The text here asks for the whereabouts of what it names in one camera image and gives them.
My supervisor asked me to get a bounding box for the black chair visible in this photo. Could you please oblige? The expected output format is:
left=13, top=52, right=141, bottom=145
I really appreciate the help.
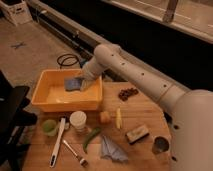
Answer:
left=0, top=70, right=37, bottom=171

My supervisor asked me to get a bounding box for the white handled knife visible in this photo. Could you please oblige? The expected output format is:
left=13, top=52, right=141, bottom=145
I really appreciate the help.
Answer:
left=50, top=117, right=66, bottom=168

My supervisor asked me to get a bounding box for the blue cloth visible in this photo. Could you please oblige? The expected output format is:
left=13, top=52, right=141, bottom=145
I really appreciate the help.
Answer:
left=100, top=135, right=128, bottom=162

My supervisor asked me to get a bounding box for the green plastic cup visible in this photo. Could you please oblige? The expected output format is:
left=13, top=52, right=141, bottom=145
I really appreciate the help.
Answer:
left=42, top=119, right=57, bottom=137

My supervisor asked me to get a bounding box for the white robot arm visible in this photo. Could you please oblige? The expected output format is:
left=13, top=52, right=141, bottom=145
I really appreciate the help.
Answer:
left=82, top=44, right=213, bottom=171

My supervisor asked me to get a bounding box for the white cardboard box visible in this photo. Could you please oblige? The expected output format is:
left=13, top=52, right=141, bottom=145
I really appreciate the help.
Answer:
left=0, top=0, right=32, bottom=26

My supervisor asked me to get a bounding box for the yellow plastic tray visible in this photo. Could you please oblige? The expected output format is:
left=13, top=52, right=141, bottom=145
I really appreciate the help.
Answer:
left=31, top=69, right=103, bottom=112

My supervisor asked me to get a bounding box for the bunch of dark grapes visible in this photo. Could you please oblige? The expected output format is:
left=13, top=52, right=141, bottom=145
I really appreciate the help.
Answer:
left=118, top=88, right=139, bottom=101

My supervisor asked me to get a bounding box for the blue sponge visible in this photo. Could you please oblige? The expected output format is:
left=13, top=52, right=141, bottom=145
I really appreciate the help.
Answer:
left=64, top=78, right=82, bottom=91

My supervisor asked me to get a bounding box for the yellow banana piece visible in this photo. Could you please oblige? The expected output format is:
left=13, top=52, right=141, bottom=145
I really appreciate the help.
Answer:
left=116, top=108, right=122, bottom=130

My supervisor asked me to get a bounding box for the white paper cup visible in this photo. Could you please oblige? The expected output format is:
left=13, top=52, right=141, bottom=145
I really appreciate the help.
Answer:
left=69, top=111, right=87, bottom=132

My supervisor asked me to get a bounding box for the black coiled cable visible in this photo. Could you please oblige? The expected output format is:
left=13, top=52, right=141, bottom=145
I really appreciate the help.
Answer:
left=56, top=53, right=81, bottom=70

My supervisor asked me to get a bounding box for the metal cup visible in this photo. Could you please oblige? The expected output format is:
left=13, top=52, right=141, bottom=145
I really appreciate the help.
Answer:
left=152, top=136, right=169, bottom=155

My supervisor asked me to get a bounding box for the black whiteboard eraser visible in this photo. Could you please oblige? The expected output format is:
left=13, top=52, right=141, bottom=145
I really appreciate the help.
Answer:
left=125, top=125, right=149, bottom=144

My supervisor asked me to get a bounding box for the red apple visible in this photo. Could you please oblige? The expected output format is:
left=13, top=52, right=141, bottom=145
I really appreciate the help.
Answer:
left=99, top=111, right=111, bottom=124

